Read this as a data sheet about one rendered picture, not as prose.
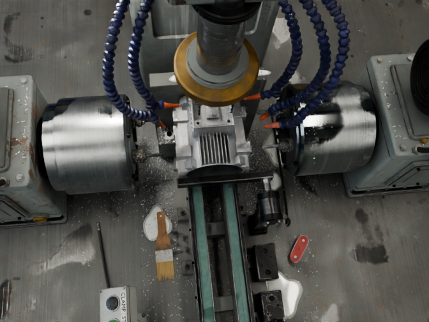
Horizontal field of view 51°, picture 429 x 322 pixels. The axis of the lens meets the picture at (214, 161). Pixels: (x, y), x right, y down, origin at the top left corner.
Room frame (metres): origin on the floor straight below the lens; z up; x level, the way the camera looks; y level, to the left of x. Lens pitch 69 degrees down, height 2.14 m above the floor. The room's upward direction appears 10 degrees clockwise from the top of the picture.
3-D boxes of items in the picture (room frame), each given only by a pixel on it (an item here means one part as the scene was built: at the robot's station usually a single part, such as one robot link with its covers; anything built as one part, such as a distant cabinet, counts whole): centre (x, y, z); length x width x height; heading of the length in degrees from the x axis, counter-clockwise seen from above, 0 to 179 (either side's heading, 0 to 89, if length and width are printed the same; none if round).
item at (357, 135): (0.57, -0.30, 1.04); 0.41 x 0.25 x 0.25; 106
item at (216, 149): (0.48, 0.02, 1.02); 0.20 x 0.19 x 0.19; 16
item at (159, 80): (0.63, 0.06, 0.97); 0.30 x 0.11 x 0.34; 106
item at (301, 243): (0.28, -0.30, 0.81); 0.09 x 0.03 x 0.02; 160
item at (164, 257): (0.21, 0.10, 0.80); 0.21 x 0.05 x 0.01; 17
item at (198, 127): (0.52, 0.03, 1.11); 0.12 x 0.11 x 0.07; 16
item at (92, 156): (0.39, 0.36, 1.04); 0.37 x 0.25 x 0.25; 106
